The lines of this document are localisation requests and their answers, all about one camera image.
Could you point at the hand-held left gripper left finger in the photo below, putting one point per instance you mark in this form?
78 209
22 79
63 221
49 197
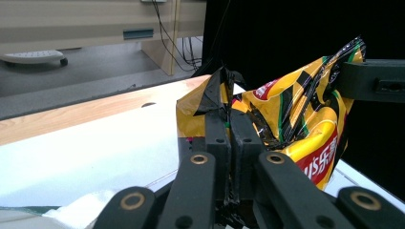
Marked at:
218 140

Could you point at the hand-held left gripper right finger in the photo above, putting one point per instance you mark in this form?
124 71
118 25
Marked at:
245 143

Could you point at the yellow snack bag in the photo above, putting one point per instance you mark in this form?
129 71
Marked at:
312 108

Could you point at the white tote bag coloured blobs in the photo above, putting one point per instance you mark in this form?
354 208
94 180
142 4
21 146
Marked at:
76 210

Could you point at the black curtain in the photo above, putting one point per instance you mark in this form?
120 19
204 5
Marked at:
286 25

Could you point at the white table mat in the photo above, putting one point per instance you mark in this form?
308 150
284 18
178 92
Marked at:
105 149

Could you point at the light wooden desk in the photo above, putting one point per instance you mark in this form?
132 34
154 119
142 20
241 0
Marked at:
79 19

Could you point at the office chair base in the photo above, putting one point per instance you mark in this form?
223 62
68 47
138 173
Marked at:
31 56

